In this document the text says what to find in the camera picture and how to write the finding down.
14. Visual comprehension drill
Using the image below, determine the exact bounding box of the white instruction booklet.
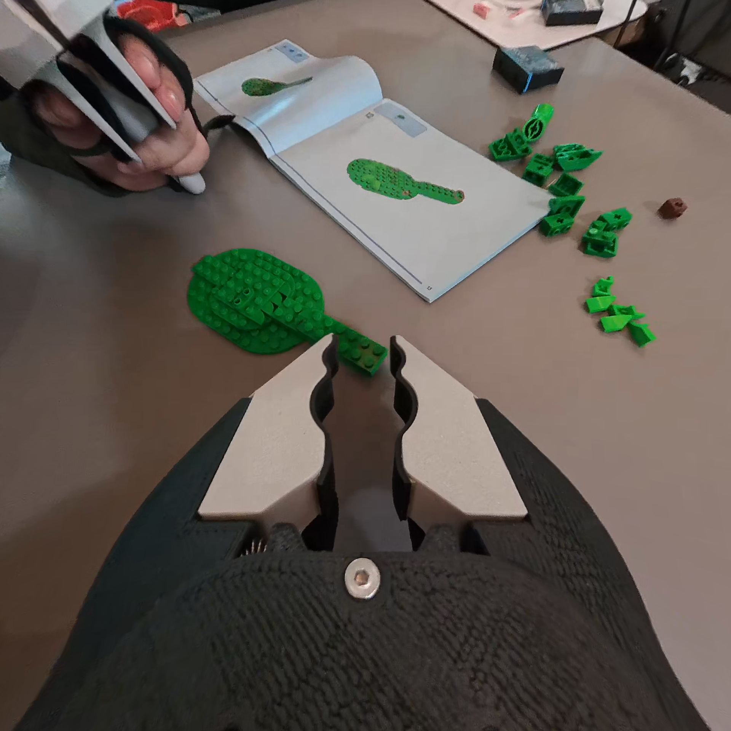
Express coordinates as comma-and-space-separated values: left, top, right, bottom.
193, 39, 552, 304

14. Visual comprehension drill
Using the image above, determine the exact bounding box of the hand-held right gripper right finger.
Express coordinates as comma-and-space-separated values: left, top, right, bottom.
389, 335, 530, 552

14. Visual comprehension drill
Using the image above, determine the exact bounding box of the person's left hand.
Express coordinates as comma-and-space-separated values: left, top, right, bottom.
31, 37, 212, 192

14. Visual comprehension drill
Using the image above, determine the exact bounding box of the black battery with blue edge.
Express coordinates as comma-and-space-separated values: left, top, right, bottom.
492, 45, 565, 96

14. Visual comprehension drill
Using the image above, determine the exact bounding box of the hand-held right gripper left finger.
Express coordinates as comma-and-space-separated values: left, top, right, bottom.
198, 334, 340, 552

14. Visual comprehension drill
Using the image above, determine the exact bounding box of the green brick with cross hole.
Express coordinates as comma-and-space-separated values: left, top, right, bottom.
581, 225, 619, 258

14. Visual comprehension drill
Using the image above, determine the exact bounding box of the plain black battery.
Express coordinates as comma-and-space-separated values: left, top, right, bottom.
539, 0, 605, 27

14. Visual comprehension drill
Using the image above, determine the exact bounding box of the green brick paddle model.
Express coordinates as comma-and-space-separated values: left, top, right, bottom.
187, 247, 389, 378

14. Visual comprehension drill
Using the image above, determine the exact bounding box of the cluster of green bricks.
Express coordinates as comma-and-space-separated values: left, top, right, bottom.
488, 103, 604, 238

